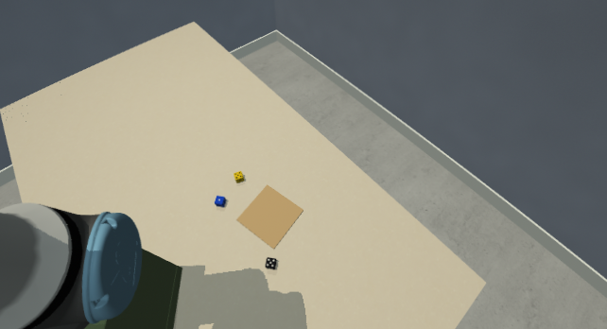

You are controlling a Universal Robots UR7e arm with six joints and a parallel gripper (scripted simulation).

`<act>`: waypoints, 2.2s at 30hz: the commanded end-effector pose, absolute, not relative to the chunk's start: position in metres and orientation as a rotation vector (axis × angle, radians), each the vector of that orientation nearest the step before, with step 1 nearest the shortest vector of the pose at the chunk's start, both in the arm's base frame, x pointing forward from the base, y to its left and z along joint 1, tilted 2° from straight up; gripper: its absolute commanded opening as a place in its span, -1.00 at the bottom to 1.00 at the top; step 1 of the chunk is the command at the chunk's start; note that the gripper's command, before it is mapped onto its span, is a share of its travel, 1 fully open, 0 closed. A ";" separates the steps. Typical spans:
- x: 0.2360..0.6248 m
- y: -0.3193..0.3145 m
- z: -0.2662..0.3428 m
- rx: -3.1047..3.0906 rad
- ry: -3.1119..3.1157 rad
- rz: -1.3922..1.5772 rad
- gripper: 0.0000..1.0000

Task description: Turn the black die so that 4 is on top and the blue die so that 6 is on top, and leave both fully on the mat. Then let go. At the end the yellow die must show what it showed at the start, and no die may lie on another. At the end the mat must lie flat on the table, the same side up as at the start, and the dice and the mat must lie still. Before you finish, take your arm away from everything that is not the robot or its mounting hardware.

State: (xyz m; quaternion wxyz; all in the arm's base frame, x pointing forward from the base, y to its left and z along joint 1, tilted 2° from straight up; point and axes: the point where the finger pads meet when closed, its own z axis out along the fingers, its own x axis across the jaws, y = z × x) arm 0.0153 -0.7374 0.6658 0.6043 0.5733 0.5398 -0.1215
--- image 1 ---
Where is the yellow die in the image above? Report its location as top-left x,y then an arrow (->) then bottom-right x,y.
234,171 -> 245,183

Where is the tan square mat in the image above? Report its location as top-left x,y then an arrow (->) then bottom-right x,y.
237,185 -> 304,249

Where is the black die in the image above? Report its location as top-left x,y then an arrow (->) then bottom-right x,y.
266,257 -> 277,269

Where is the blue die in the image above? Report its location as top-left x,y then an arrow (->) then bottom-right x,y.
215,196 -> 226,207

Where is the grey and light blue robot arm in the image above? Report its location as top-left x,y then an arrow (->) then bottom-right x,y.
0,203 -> 142,329

